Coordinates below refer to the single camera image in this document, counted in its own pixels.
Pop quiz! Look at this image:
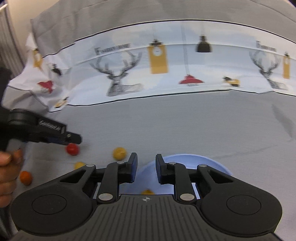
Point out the light blue bowl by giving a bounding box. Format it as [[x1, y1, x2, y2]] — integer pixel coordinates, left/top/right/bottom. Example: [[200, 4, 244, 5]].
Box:
[[119, 153, 233, 200]]

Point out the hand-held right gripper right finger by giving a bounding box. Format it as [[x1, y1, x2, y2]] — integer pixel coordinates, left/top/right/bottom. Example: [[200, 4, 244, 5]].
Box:
[[155, 153, 234, 202]]

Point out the orange cherry tomato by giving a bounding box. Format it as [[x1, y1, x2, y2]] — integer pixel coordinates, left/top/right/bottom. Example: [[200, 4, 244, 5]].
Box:
[[19, 171, 33, 186]]

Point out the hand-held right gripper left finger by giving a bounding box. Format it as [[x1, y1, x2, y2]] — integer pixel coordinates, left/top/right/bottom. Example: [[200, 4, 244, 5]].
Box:
[[54, 152, 139, 204]]

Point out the red cherry tomato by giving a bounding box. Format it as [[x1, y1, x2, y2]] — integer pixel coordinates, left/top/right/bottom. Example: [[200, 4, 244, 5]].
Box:
[[66, 143, 81, 156]]

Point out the person's left hand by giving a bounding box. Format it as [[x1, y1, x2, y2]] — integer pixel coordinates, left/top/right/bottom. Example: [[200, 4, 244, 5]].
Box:
[[0, 149, 24, 207]]

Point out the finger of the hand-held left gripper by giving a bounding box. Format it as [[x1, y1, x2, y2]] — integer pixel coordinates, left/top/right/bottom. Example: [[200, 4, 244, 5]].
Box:
[[45, 131, 83, 146]]

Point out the printed grey white blanket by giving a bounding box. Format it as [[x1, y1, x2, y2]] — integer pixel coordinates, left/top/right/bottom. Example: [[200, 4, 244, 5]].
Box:
[[7, 0, 296, 114]]

